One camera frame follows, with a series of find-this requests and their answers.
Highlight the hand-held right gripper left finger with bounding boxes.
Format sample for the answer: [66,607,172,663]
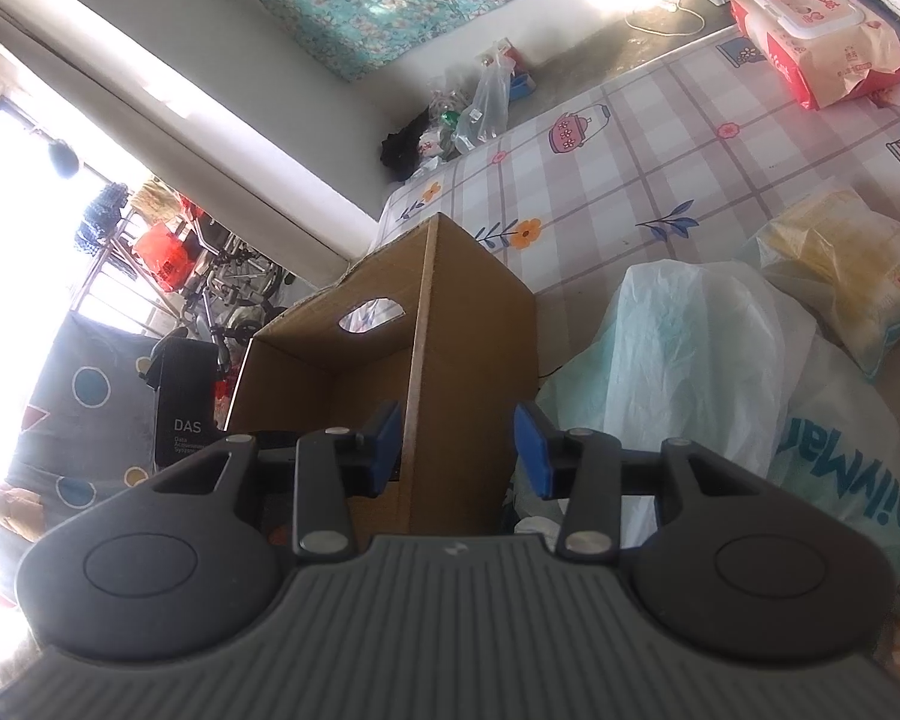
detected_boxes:
[150,399,404,563]

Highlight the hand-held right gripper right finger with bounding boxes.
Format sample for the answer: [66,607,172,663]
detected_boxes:
[513,399,767,562]

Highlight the brown cardboard box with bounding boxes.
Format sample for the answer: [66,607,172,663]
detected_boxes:
[225,211,539,535]

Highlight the clear yellow tissue pack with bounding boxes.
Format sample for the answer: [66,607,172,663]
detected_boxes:
[735,180,900,383]

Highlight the grey cushion with circles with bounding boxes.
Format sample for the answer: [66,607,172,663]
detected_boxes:
[0,311,162,541]

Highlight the red plastic bag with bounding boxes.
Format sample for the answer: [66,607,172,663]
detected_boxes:
[133,221,196,293]

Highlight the white printed plastic bag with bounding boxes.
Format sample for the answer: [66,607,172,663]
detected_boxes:
[511,258,900,580]

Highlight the blue hanging clothes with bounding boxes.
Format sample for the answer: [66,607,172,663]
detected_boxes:
[75,181,128,252]

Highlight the black cloth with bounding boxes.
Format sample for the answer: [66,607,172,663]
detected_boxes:
[379,109,440,182]

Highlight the clear plastic bag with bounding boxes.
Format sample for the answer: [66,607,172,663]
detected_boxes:
[450,52,515,155]

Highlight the red wet wipes pack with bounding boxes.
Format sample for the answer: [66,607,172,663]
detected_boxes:
[729,0,900,112]

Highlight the white cable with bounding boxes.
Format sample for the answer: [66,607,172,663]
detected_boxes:
[624,0,710,37]

